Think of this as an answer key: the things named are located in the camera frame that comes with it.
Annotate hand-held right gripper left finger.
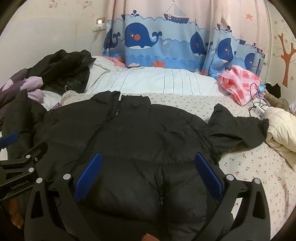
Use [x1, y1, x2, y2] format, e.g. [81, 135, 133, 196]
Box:
[24, 152, 109, 241]

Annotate person's left hand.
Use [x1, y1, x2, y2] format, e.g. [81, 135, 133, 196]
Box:
[9, 199, 25, 229]

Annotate black puffer jacket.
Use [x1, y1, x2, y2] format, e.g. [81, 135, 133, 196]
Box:
[2, 90, 270, 241]

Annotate orange tree wall sticker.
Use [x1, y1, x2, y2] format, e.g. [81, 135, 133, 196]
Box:
[277, 34, 296, 87]

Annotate brown fuzzy cloth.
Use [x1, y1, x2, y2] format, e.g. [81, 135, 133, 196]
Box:
[264, 89, 290, 112]

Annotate pink checked cloth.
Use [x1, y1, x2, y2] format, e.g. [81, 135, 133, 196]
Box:
[217, 65, 263, 107]

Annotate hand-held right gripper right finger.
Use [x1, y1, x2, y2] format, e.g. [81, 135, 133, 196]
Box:
[194, 152, 271, 241]

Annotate whale print curtain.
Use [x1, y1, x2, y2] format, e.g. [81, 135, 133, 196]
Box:
[102, 0, 269, 77]

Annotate purple patterned garment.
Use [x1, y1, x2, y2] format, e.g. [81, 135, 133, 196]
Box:
[0, 68, 44, 109]

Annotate cream quilted jacket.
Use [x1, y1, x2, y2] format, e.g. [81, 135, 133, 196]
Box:
[264, 107, 296, 169]

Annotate white wall socket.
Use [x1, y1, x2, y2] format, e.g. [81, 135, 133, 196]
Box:
[94, 17, 107, 32]

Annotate white striped duvet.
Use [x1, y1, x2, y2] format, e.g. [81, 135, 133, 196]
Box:
[42, 56, 228, 109]

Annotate cherry print bed sheet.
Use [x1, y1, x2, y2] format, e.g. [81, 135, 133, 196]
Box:
[55, 91, 296, 237]

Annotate white power strip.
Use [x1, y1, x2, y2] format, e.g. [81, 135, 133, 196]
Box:
[253, 107, 266, 121]

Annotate black crumpled garment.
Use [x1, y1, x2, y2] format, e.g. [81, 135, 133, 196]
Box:
[26, 49, 96, 95]

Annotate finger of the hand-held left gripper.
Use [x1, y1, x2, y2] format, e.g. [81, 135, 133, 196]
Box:
[0, 132, 19, 151]
[0, 142, 48, 173]

